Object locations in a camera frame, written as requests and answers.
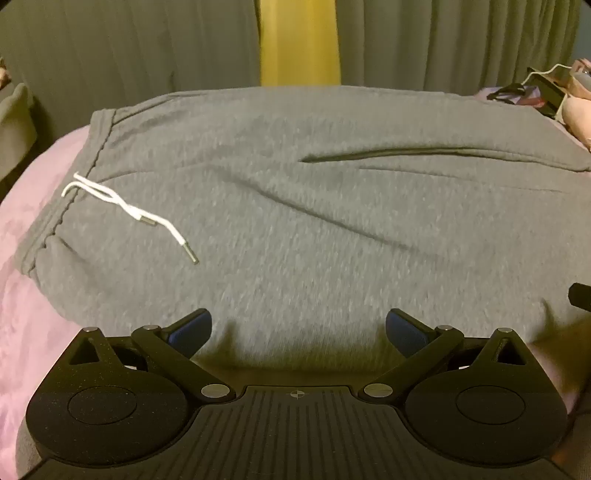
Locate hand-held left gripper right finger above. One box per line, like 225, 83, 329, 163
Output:
362, 308, 532, 400

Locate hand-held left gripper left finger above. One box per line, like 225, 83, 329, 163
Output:
65, 308, 237, 401

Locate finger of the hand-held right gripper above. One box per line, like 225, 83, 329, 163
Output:
569, 282, 591, 317

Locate grey sweat pants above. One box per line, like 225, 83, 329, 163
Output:
16, 85, 591, 370

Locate pink blanket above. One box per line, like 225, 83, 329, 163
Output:
0, 87, 591, 480

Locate pink plush toy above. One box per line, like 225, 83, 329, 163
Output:
556, 65, 591, 151

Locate grey cushion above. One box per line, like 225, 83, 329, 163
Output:
0, 83, 38, 188

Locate grey curtain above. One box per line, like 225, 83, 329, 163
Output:
335, 0, 583, 99
0, 0, 263, 141

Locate black device with white cable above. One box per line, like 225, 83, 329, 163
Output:
487, 74, 570, 119

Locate white cable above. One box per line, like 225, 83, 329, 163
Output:
522, 64, 578, 86

